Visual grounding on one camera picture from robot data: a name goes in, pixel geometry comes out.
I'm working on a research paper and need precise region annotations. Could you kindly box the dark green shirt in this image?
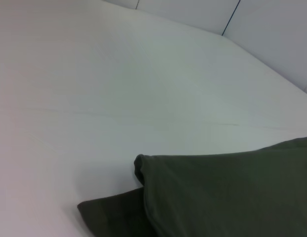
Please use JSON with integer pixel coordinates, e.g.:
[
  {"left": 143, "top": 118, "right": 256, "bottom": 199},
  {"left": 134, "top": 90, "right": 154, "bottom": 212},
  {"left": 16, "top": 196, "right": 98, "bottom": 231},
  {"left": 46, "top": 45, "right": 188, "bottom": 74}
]
[{"left": 77, "top": 135, "right": 307, "bottom": 237}]

